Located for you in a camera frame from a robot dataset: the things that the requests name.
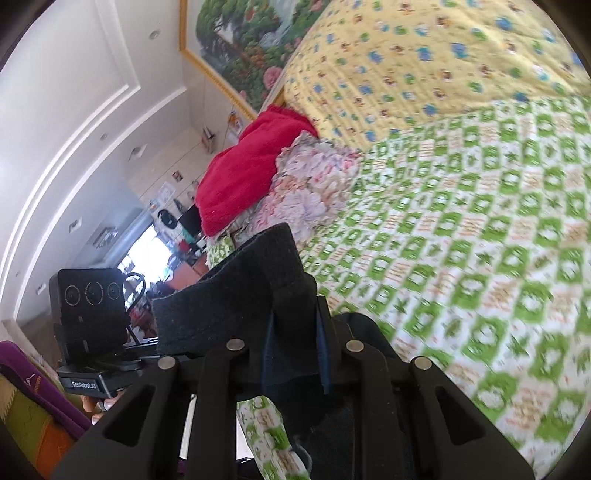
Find black pants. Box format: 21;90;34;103
151;221;403;480

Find person left forearm green sleeve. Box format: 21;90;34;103
1;341;91;479

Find person left hand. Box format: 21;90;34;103
82;396;117;425

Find green white patterned bedsheet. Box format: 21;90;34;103
207;96;590;478

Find red fleece blanket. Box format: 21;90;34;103
194;105;318;237

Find floral pink purple cloth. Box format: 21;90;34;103
248;129;364;245

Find yellow cartoon print quilt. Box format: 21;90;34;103
283;1;590;147

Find framed landscape painting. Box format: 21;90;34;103
179;0;329;119

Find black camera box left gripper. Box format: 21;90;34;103
49;268;129;364

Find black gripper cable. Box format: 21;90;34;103
121;271;150;347

